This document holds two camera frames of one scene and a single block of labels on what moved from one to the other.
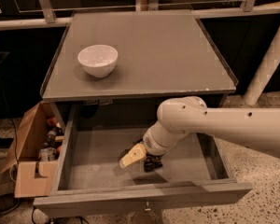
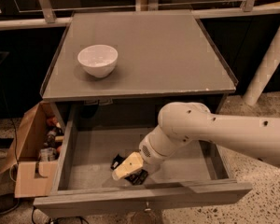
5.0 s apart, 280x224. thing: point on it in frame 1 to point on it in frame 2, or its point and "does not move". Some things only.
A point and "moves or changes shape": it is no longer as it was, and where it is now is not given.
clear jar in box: (48, 154) does not move
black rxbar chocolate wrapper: (152, 162) moves or changes shape
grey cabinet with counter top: (114, 69) does not move
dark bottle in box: (50, 136) does not move
